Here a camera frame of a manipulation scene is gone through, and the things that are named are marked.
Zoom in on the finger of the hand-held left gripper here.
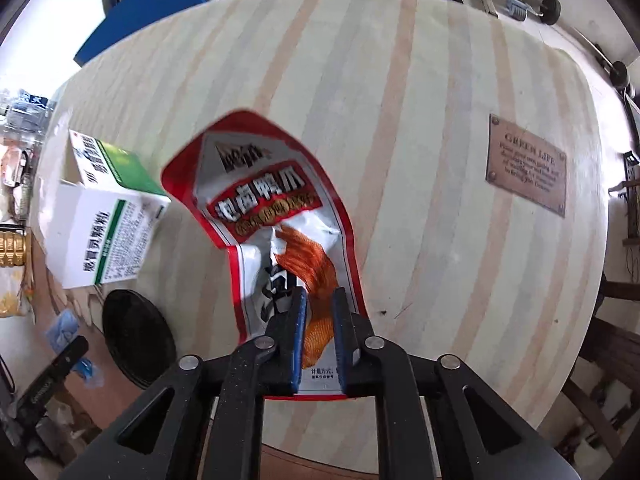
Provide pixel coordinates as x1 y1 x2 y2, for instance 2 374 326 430
15 335 90 411

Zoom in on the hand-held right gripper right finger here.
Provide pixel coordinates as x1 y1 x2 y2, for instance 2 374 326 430
332 287 583 480

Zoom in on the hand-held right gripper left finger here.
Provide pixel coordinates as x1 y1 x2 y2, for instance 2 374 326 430
60 287 308 480

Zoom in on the red white snack packet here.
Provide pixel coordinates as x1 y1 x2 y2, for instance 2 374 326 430
161 110 371 401

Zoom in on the blue cartoon packet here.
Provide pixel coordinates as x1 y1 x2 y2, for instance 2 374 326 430
45 310 103 387

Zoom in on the yellow chips bag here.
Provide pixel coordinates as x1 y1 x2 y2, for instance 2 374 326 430
0 267 35 320

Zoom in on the black round dish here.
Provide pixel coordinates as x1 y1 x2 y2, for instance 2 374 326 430
102 289 177 390

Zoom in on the gold grenade-shaped bottle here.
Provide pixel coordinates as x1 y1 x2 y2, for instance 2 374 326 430
0 230 27 269

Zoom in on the brown table mat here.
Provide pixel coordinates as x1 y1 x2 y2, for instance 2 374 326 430
25 235 386 480

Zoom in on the green white medicine box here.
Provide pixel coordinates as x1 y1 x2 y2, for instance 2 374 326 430
57 129 172 289

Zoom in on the orange snack bag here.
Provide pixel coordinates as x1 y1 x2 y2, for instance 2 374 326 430
0 144 37 221

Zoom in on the striped tablecloth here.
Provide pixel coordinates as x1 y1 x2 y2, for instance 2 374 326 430
30 0 608 453

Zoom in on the blue label water bottle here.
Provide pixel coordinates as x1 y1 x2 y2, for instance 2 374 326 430
0 110 51 137
7 89 57 118

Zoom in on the brass plate label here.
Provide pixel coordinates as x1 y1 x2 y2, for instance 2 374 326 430
485 114 569 218

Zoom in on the brown wooden chair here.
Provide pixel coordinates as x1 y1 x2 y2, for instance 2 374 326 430
550 270 640 461

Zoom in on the blue panel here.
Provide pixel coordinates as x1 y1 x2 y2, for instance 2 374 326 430
74 0 211 67

